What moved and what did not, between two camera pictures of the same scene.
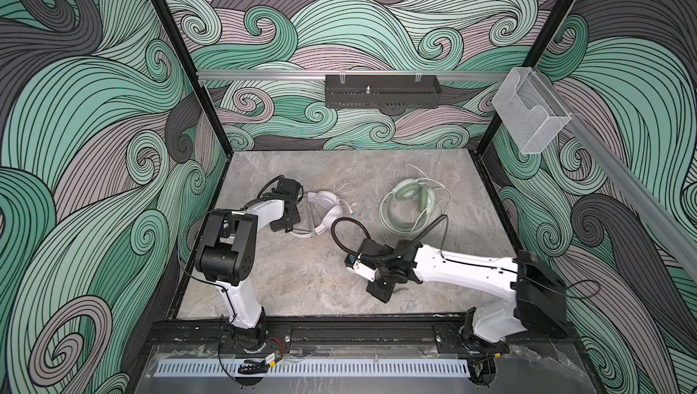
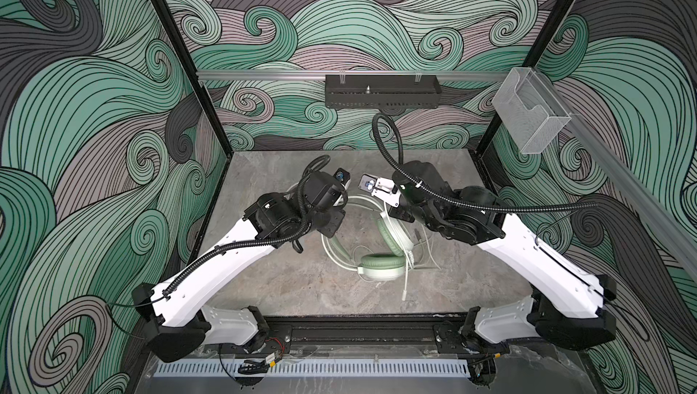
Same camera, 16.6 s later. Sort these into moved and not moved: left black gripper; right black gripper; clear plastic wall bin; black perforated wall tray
Moved: left black gripper; right black gripper
Not moved: clear plastic wall bin; black perforated wall tray
